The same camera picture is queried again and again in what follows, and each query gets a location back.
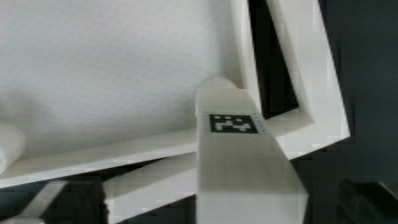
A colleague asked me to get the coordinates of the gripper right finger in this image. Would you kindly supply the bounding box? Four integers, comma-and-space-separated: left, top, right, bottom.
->
335, 180, 398, 224

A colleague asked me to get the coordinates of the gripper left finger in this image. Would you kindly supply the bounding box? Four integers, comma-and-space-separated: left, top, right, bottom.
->
0, 178, 108, 224

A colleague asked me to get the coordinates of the white desk leg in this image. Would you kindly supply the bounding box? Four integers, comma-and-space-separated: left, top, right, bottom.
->
195, 77, 307, 224

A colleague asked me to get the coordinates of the white desk top tray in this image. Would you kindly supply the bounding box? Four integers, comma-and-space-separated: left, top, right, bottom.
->
0, 0, 255, 188

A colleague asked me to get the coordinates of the white L-shaped obstacle fence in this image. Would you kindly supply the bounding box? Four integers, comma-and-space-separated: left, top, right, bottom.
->
104, 0, 350, 224

